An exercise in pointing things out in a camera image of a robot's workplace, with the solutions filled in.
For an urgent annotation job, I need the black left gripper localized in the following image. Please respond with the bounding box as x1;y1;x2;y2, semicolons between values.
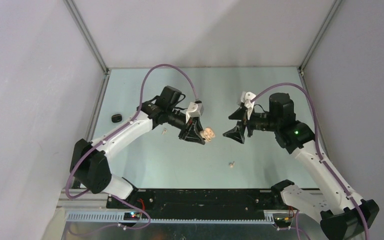
166;107;206;145

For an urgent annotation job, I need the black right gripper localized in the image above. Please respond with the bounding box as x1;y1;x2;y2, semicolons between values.
223;106;280;144

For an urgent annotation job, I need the white earbud charging case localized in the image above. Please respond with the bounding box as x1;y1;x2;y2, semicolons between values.
200;127;216;143

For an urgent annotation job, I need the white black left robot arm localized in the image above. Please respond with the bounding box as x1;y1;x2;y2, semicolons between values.
69;86;216;208

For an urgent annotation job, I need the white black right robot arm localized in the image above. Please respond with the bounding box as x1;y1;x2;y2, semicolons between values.
223;92;380;240

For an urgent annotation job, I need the black earbud charging case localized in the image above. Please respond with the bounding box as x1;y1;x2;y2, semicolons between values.
111;113;123;123

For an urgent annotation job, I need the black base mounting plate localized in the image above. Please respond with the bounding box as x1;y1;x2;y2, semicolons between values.
105;188;296;221

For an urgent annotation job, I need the right controller board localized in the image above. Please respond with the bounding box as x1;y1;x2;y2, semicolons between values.
273;217;293;229

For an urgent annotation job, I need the controller board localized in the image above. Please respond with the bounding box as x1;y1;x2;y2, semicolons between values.
123;212;142;221
273;217;293;229

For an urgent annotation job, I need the left controller board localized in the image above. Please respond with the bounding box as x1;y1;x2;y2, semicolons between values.
123;212;142;221

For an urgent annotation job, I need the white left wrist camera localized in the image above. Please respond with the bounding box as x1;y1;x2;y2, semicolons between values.
185;100;204;123

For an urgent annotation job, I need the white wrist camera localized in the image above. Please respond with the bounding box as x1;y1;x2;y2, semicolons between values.
185;100;204;123
240;91;257;120

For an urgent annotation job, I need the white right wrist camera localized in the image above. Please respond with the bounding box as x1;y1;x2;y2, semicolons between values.
240;91;257;120

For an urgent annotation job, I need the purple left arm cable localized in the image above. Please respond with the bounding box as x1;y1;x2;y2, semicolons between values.
64;64;200;238

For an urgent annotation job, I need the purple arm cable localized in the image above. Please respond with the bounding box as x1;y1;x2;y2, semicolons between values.
249;82;372;240
64;64;200;238

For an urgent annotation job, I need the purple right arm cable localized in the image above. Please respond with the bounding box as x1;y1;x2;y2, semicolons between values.
249;82;372;240

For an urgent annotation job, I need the aluminium frame post right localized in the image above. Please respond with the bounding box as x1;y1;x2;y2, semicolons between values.
298;0;344;77

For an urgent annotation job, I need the aluminium frame post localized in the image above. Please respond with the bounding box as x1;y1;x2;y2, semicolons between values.
63;0;110;75
298;0;344;77

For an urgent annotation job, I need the white slotted cable duct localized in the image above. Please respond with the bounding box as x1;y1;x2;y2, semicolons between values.
65;211;276;225

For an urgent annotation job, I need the aluminium frame post left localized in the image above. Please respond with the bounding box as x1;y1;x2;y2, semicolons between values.
63;0;110;75

